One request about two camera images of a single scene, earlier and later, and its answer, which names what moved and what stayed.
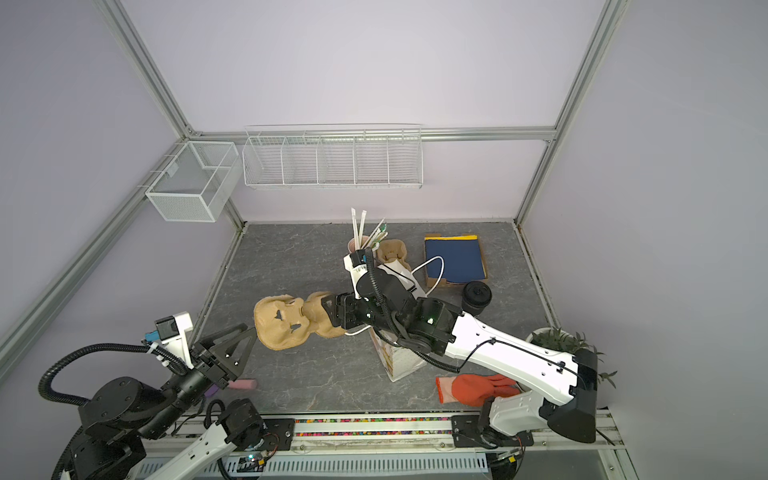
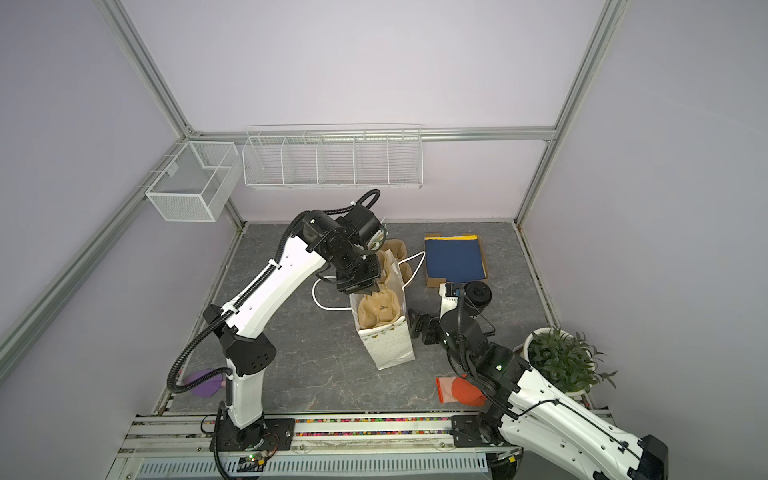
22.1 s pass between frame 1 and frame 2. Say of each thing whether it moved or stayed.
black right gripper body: moved
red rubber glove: stayed
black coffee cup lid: stayed
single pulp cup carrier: moved
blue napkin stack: stayed
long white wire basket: stayed
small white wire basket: stayed
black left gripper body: moved
